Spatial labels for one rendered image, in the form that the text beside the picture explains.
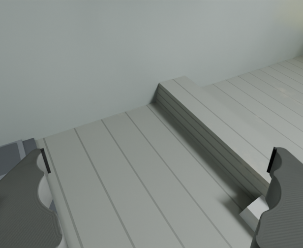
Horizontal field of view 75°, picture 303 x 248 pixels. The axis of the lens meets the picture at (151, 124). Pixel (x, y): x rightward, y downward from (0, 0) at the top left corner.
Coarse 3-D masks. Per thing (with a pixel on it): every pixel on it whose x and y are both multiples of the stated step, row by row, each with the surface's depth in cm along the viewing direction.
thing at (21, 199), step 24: (24, 168) 9; (48, 168) 11; (0, 192) 8; (24, 192) 8; (48, 192) 9; (0, 216) 7; (24, 216) 7; (48, 216) 7; (0, 240) 6; (24, 240) 6; (48, 240) 6
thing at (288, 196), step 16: (272, 160) 11; (288, 160) 10; (272, 176) 11; (288, 176) 9; (272, 192) 9; (288, 192) 8; (272, 208) 7; (288, 208) 7; (272, 224) 7; (288, 224) 7; (256, 240) 6; (272, 240) 6; (288, 240) 6
